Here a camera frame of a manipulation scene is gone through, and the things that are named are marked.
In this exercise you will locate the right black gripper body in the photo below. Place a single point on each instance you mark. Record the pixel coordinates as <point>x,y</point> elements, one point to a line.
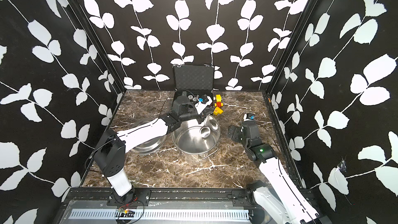
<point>239,135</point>

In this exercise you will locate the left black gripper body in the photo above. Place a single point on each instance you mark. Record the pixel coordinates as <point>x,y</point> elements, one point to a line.
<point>199,118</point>

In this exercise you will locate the long metal spoon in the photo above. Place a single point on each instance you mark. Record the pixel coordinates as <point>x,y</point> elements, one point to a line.
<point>210,128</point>

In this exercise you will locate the stainless steel pot lid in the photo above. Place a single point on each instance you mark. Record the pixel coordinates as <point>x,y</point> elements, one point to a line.
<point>149,143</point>

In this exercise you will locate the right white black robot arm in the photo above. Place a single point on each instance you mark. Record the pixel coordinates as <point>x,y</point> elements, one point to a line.
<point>285,203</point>

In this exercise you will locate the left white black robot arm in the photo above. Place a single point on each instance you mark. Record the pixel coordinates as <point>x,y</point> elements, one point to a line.
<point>109,154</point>

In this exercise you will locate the yellow red toy blocks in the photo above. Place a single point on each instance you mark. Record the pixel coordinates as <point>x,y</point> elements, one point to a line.
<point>218,105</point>

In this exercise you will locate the black open case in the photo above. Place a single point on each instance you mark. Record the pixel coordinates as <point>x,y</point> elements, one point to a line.
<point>196,82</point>

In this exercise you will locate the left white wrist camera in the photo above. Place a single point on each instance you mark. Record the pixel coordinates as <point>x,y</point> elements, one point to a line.
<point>201,105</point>

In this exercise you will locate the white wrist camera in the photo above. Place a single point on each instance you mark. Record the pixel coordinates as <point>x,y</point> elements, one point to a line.
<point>249,117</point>
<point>201,105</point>

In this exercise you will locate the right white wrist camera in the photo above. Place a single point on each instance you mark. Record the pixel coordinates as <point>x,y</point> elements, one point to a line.
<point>249,117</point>

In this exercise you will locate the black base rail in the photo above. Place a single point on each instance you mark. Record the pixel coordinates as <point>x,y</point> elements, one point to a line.
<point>239,197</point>

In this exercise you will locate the white perforated cable duct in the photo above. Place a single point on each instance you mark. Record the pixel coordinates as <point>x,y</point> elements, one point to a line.
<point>212,215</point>

